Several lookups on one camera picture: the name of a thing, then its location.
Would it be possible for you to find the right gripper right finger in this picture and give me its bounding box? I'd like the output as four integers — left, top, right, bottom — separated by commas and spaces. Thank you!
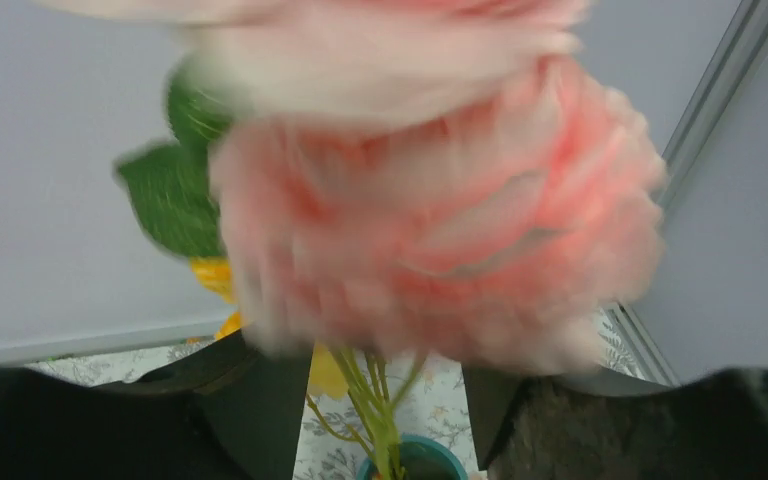
464, 367, 649, 479

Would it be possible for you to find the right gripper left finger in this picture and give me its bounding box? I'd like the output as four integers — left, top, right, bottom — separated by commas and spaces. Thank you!
100, 333, 312, 480

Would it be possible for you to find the deep pink rose stem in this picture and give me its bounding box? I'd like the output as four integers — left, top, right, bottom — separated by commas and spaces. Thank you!
55, 1, 666, 479

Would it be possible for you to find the teal cylindrical vase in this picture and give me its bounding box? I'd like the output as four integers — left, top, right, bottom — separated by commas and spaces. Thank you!
355, 434, 469, 480

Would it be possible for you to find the floral patterned table mat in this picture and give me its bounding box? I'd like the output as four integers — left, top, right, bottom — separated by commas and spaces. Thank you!
28, 313, 652, 479

